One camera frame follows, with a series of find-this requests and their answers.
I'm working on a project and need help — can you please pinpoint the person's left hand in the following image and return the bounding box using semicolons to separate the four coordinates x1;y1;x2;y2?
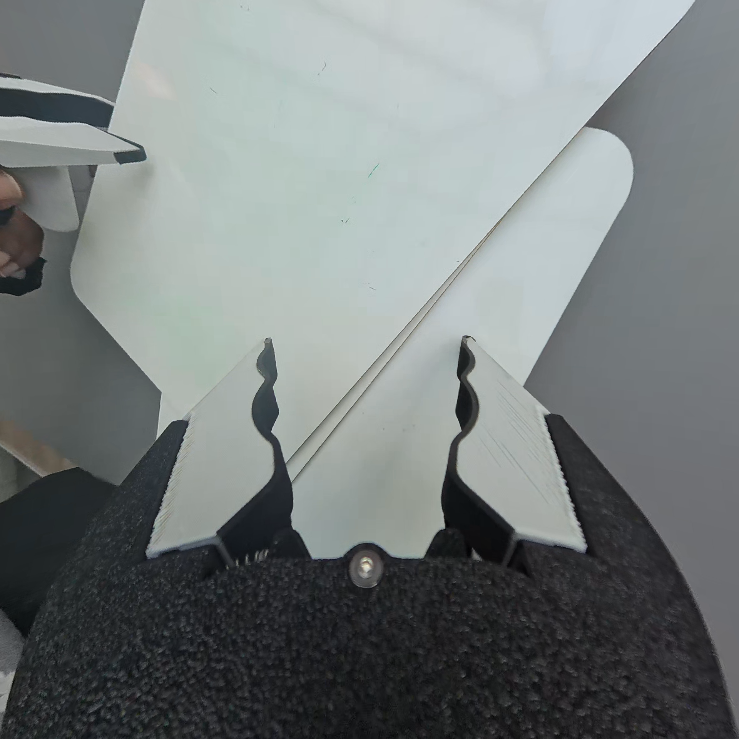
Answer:
0;166;46;280

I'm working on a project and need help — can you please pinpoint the person's dark trouser leg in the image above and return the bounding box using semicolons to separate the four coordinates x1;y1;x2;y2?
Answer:
0;466;119;636

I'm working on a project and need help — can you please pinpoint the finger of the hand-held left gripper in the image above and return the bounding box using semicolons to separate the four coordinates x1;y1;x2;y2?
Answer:
0;115;147;233
0;73;116;128

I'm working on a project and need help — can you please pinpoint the white rounded board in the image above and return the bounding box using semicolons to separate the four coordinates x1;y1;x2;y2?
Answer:
69;0;697;483

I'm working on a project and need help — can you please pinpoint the stack of white boards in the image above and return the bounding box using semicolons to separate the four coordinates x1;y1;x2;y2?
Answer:
287;126;636;560

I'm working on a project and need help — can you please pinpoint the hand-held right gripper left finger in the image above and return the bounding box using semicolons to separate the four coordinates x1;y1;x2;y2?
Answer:
145;337;295;579

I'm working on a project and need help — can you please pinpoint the grey patterned garment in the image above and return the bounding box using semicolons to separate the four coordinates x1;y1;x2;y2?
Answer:
0;609;27;696

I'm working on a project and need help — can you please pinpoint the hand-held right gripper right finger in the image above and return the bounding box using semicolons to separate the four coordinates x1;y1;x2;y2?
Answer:
442;336;588;576

